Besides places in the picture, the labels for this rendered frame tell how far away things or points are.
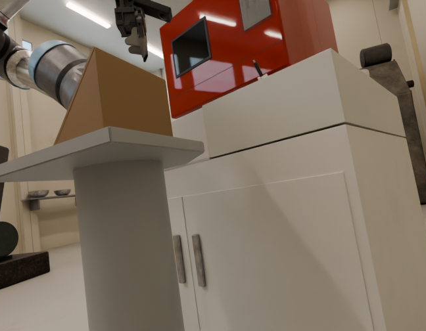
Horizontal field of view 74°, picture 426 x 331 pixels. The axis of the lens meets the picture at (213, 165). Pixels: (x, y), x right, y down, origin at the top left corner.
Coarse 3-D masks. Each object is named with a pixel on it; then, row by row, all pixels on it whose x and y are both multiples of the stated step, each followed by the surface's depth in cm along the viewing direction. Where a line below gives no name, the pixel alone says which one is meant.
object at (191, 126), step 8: (192, 112) 80; (200, 112) 78; (176, 120) 84; (184, 120) 82; (192, 120) 80; (200, 120) 78; (176, 128) 84; (184, 128) 82; (192, 128) 80; (200, 128) 78; (176, 136) 85; (184, 136) 82; (192, 136) 80; (200, 136) 78; (208, 152) 76; (192, 160) 80; (200, 160) 78; (168, 168) 88
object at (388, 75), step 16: (368, 48) 550; (384, 48) 537; (368, 64) 551; (384, 64) 539; (384, 80) 523; (400, 80) 512; (400, 96) 500; (400, 112) 499; (416, 128) 492; (416, 144) 492; (416, 160) 492; (416, 176) 492
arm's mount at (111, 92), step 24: (96, 48) 45; (96, 72) 44; (120, 72) 49; (144, 72) 55; (96, 96) 44; (120, 96) 48; (144, 96) 54; (72, 120) 47; (96, 120) 44; (120, 120) 47; (144, 120) 52; (168, 120) 59
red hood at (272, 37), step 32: (224, 0) 144; (256, 0) 131; (288, 0) 133; (320, 0) 170; (160, 32) 180; (192, 32) 160; (224, 32) 145; (256, 32) 132; (288, 32) 127; (320, 32) 159; (192, 64) 161; (224, 64) 146; (288, 64) 122; (192, 96) 162
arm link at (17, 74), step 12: (12, 48) 84; (24, 48) 87; (0, 60) 82; (12, 60) 82; (24, 60) 82; (0, 72) 85; (12, 72) 83; (24, 72) 81; (12, 84) 92; (24, 84) 87; (48, 96) 81
